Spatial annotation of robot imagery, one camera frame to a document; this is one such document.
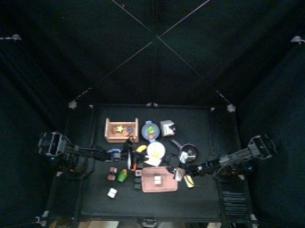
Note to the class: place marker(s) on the wooden toy crate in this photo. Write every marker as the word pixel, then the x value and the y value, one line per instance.
pixel 122 130

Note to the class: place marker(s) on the dark toy block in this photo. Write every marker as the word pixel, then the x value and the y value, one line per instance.
pixel 138 180
pixel 137 186

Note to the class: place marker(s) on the orange toy food piece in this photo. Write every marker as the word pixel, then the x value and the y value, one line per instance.
pixel 150 136

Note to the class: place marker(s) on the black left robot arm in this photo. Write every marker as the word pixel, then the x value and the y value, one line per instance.
pixel 66 147

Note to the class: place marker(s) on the green yellow toy corn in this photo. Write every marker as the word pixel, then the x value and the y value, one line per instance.
pixel 122 175

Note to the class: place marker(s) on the white grey toy appliance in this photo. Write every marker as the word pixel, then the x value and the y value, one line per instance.
pixel 168 128

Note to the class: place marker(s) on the black toy frying pan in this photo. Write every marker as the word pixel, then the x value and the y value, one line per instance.
pixel 190 152

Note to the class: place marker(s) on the yellow toy banana piece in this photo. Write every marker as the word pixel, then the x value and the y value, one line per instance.
pixel 141 148

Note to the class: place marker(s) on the yellow toy star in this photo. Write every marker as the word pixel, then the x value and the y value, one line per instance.
pixel 120 128

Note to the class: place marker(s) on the white block on board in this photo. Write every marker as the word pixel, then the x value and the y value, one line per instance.
pixel 158 179

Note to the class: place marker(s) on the blue toy bowl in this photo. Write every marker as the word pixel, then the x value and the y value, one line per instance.
pixel 150 131

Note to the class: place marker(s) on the white plate with fried egg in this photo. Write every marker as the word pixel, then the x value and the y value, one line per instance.
pixel 156 150

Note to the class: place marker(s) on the green toy vegetable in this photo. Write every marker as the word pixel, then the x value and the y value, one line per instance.
pixel 150 129

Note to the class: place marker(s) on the pink cutting board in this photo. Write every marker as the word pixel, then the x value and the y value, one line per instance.
pixel 160 180

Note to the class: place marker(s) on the metal frame corner bracket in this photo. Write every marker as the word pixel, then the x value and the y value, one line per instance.
pixel 73 104
pixel 231 107

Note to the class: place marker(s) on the purple toy piece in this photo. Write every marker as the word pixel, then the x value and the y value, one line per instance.
pixel 129 129

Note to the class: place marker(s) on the pink toy block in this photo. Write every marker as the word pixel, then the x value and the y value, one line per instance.
pixel 113 169

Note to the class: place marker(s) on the white toy piece in pan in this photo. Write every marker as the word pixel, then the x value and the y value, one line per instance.
pixel 184 156

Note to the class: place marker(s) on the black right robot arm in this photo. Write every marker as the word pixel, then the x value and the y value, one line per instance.
pixel 243 154

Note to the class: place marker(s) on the white toy cube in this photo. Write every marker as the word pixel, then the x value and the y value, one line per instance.
pixel 113 193

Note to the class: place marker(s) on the white toy cleaver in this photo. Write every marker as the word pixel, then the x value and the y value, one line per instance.
pixel 180 174

